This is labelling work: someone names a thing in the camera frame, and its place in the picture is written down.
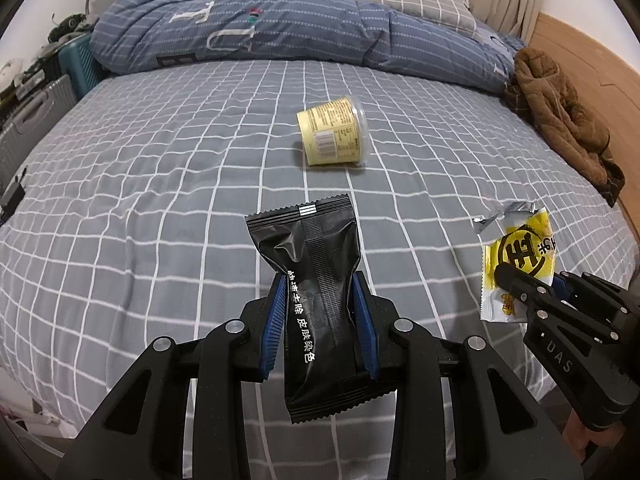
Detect yellow white snack packet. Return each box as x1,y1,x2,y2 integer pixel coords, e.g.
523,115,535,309
473,202,556,323

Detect black sachet packet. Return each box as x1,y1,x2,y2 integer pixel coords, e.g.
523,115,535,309
246,194,399,424

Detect grey checked bed sheet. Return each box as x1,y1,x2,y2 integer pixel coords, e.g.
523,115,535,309
1,61,638,426

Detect yellow plastic cup container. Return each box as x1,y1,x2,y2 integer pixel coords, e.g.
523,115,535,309
296,96,370,166

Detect brown fleece garment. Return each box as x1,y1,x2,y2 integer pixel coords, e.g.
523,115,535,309
504,47,625,206

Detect wooden headboard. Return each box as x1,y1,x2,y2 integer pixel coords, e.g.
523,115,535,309
529,13,640,231

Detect grey suitcase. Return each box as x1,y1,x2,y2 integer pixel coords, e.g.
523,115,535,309
1,75,77,190

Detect blue striped duvet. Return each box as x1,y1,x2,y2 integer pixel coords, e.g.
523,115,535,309
90,0,515,94

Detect teal suitcase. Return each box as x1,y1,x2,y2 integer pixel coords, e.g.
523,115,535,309
58,34,107,100

